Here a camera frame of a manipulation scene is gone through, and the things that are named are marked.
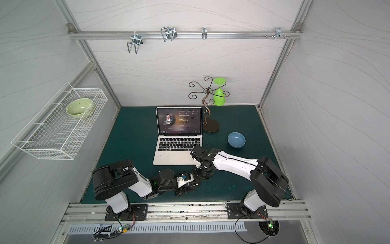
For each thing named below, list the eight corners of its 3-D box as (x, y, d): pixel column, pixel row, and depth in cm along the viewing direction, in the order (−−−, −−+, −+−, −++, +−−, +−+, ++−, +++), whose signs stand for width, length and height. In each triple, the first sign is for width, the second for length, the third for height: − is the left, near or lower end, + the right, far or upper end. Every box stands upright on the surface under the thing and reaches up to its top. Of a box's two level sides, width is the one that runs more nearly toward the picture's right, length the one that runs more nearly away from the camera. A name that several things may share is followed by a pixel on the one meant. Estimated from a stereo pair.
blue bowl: (228, 148, 99) (229, 145, 95) (226, 135, 106) (227, 131, 102) (245, 148, 99) (247, 145, 95) (242, 135, 106) (244, 131, 102)
